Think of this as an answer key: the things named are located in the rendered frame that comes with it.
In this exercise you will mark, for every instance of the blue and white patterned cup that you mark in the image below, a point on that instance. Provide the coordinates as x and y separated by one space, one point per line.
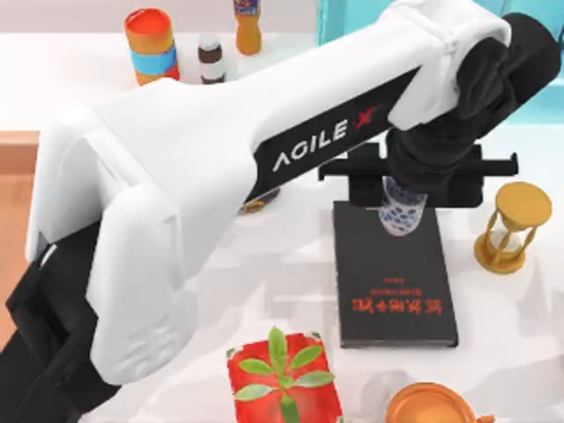
403 216

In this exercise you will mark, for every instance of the golden hourglass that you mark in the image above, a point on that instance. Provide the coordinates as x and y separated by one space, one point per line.
520 207

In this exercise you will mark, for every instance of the black book with red lettering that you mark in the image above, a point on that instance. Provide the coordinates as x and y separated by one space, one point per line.
392 282

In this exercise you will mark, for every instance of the small brown and orange object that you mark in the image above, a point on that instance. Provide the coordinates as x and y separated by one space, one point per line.
260 203

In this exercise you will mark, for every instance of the light blue rack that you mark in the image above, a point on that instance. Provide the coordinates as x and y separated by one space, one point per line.
343 20

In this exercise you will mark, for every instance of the copper orange cup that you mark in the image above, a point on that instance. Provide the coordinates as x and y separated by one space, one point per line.
423 405

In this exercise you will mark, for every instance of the red pot with green plant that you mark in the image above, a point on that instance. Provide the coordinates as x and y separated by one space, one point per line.
286 379

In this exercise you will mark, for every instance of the orange bottle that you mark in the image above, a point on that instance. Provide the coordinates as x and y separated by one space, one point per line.
247 31

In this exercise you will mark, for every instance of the brown bottle with white label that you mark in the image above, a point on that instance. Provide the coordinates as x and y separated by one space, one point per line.
211 57

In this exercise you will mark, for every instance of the orange can with blue band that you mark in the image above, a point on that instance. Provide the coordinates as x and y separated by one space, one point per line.
152 48

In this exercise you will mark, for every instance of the salmon-coloured shallow box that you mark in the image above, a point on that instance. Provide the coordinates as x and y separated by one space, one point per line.
17 198

